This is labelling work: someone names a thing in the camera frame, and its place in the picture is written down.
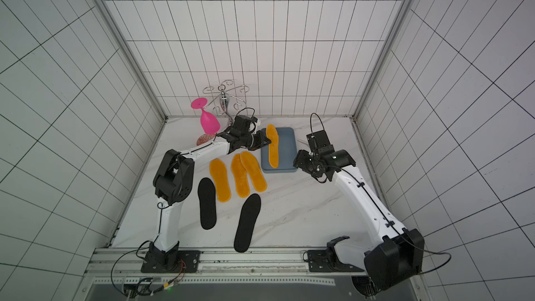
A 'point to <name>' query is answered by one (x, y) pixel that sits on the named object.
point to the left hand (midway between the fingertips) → (270, 144)
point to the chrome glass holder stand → (223, 97)
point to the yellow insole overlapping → (252, 167)
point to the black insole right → (250, 211)
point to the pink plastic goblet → (210, 123)
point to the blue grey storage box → (286, 148)
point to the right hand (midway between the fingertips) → (292, 163)
